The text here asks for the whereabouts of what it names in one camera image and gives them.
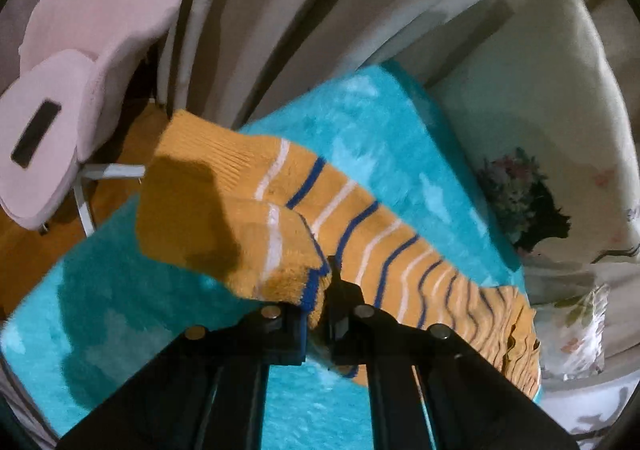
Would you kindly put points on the orange striped knit garment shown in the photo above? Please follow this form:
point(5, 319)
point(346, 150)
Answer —
point(350, 230)

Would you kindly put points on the floral white pillow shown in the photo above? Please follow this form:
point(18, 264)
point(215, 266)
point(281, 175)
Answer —
point(540, 140)

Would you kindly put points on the turquoise fluffy mat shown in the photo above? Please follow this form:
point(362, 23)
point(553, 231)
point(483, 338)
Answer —
point(380, 130)

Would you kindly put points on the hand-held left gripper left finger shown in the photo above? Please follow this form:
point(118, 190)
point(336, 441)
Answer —
point(295, 336)

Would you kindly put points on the pink padded chair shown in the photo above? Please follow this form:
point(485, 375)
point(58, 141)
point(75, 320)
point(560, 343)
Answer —
point(75, 80)

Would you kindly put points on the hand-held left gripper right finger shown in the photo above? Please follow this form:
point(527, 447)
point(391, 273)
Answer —
point(342, 325)

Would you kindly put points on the beige curtain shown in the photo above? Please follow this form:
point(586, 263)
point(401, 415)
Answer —
point(300, 5)

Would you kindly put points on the small floral cushion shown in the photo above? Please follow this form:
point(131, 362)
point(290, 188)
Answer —
point(575, 330)

